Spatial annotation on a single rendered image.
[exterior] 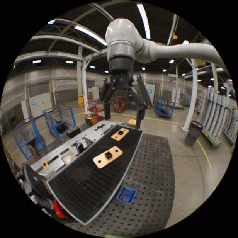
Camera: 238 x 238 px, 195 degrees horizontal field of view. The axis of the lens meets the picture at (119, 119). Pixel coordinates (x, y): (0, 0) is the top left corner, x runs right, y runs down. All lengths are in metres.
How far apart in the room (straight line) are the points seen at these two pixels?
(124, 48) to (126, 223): 0.85
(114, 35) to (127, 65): 0.11
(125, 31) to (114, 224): 0.91
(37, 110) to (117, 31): 8.21
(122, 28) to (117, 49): 0.09
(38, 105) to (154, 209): 8.53
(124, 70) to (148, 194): 0.73
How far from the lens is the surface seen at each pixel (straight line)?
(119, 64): 0.21
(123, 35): 0.25
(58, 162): 0.50
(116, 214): 0.64
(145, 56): 0.35
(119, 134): 0.28
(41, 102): 8.30
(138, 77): 0.20
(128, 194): 0.63
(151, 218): 0.69
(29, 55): 4.02
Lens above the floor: 1.33
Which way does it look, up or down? 24 degrees down
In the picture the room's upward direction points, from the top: straight up
